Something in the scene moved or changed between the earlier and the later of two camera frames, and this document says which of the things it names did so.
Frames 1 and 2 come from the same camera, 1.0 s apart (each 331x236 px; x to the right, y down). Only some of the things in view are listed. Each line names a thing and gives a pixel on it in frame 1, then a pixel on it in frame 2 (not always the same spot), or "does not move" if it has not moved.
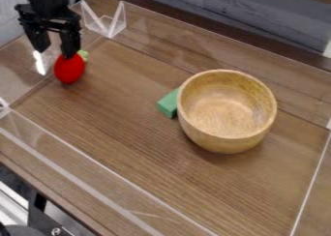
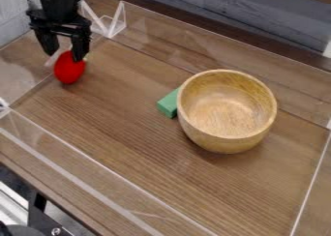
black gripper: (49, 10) -> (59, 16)
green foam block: (168, 104) does not move
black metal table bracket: (38, 219) does not move
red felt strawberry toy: (69, 68) does not move
